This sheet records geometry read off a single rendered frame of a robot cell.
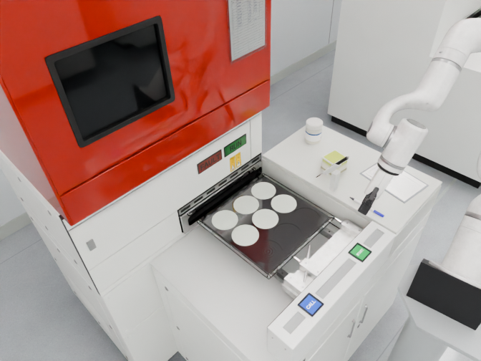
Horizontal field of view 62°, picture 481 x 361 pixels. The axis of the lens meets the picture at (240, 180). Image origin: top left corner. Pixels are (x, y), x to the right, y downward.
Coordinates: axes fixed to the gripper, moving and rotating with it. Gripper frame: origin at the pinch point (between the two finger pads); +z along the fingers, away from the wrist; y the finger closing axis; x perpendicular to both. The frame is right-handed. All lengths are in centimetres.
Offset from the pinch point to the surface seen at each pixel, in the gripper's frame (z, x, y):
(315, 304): 20.0, 1.2, 33.7
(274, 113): 63, -101, -207
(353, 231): 13.0, 1.4, -3.1
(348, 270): 14.2, 5.2, 17.8
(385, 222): 4.4, 8.7, -4.7
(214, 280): 41, -32, 27
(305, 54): 22, -119, -294
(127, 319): 74, -55, 38
